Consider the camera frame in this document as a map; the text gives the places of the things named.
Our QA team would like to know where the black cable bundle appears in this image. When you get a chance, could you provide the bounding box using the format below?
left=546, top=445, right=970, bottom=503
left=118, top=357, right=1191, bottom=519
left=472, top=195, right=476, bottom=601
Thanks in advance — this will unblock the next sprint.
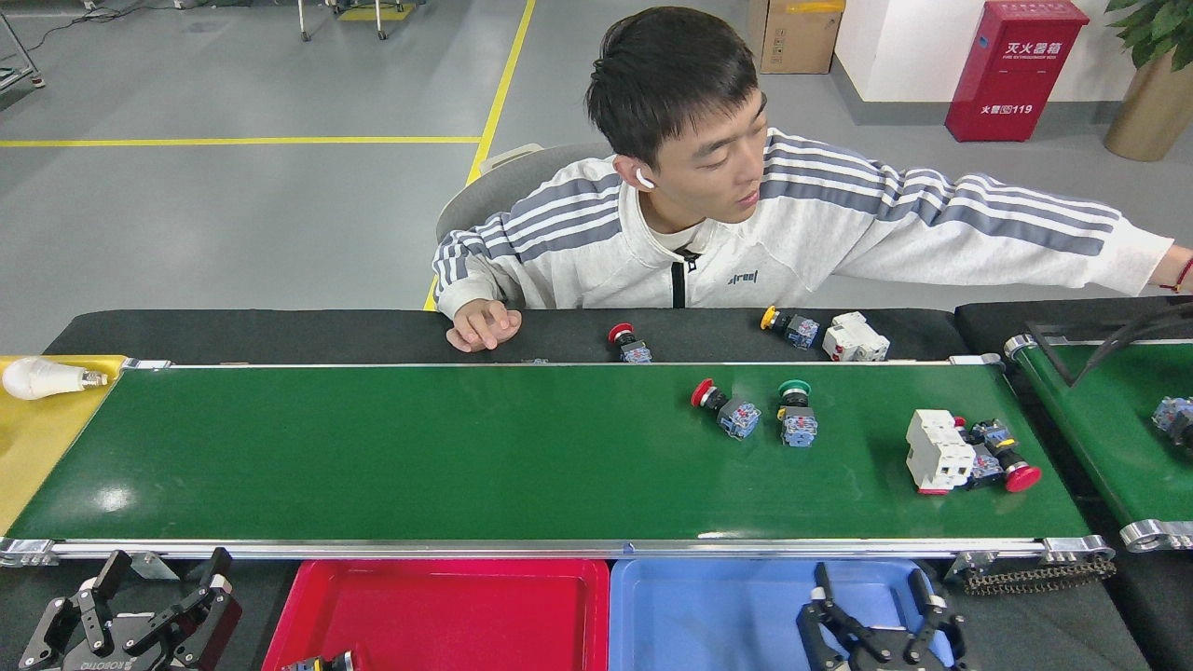
left=1025, top=303, right=1193, bottom=388

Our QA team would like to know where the white light bulb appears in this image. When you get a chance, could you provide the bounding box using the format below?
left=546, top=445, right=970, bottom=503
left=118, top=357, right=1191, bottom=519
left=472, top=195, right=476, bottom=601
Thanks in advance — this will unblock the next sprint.
left=2, top=358, right=109, bottom=401

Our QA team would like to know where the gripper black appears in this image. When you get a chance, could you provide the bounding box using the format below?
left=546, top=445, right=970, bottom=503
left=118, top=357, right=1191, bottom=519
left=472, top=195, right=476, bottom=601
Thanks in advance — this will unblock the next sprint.
left=19, top=548, right=243, bottom=671
left=797, top=562, right=970, bottom=671

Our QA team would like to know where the green potted plant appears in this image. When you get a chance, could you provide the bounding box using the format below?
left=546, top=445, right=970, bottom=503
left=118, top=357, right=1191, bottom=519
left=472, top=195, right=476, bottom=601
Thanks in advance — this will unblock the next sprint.
left=1104, top=0, right=1193, bottom=71

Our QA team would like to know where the green feeder conveyor belt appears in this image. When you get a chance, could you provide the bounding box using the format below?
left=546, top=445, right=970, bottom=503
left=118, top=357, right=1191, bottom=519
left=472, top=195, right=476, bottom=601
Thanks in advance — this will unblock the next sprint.
left=1004, top=331, right=1193, bottom=553

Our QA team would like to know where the long green conveyor belt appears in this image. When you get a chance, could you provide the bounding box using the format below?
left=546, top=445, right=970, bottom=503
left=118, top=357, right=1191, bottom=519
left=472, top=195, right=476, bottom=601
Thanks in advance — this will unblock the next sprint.
left=0, top=352, right=1117, bottom=569

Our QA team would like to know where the red plastic tray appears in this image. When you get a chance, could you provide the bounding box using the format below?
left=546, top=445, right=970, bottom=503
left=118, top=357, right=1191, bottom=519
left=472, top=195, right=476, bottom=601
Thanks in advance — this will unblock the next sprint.
left=262, top=559, right=611, bottom=671

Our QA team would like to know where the white circuit breaker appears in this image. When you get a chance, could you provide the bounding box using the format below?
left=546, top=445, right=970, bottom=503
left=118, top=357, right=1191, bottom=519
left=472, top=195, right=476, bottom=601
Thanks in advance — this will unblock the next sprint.
left=906, top=409, right=977, bottom=496
left=822, top=311, right=891, bottom=363

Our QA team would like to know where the person's right hand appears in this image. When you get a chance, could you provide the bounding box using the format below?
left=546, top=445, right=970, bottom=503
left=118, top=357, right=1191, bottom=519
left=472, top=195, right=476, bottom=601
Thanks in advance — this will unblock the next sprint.
left=446, top=298, right=523, bottom=353

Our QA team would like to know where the grey office chair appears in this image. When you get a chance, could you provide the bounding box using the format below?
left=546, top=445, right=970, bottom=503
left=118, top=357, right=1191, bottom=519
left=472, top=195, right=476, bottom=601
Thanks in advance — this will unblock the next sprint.
left=435, top=143, right=611, bottom=243

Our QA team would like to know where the grey metal cart frame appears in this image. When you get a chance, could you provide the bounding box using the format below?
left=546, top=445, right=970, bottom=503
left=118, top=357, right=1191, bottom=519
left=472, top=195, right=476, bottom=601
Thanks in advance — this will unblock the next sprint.
left=0, top=9, right=46, bottom=91

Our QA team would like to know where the yellow push button switch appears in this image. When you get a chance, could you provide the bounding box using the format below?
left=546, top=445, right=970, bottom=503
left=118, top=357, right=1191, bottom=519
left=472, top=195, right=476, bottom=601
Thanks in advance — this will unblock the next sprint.
left=761, top=306, right=821, bottom=350

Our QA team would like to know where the red fire extinguisher box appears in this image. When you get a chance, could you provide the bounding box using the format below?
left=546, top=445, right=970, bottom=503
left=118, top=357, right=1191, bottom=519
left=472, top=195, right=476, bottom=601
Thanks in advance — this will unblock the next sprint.
left=945, top=0, right=1090, bottom=143

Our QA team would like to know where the brown cardboard box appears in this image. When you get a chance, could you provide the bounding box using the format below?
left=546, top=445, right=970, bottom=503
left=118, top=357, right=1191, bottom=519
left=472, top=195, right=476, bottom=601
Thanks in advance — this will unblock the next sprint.
left=746, top=0, right=846, bottom=75

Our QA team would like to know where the yellow plastic tray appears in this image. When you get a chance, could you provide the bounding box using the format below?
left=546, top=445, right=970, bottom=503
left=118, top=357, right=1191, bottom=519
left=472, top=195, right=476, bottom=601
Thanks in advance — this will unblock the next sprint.
left=0, top=355, right=127, bottom=534

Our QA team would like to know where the blue plastic tray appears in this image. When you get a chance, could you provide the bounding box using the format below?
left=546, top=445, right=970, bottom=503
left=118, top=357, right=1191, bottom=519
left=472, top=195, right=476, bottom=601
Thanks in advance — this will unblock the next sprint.
left=609, top=557, right=961, bottom=671

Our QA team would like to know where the green push button switch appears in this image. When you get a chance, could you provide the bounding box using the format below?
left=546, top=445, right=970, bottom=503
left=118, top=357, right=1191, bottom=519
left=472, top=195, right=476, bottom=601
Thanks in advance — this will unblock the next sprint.
left=777, top=379, right=819, bottom=448
left=1152, top=396, right=1193, bottom=450

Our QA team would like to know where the golden plant pot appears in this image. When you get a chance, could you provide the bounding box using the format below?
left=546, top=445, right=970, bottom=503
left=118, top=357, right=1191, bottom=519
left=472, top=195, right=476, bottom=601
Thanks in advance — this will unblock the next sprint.
left=1104, top=51, right=1193, bottom=162

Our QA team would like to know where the person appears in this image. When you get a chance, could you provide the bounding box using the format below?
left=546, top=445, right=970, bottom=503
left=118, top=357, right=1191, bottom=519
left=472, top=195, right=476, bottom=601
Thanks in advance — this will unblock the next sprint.
left=432, top=7, right=1193, bottom=322

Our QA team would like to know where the white stand on wheels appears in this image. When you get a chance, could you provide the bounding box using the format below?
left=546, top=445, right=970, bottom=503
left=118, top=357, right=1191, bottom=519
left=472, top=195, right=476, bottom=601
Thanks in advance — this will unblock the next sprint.
left=296, top=0, right=416, bottom=42

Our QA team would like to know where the black drive chain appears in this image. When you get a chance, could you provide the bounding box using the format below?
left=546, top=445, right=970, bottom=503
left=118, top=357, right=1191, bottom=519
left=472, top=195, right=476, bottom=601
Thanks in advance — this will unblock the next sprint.
left=960, top=555, right=1117, bottom=596

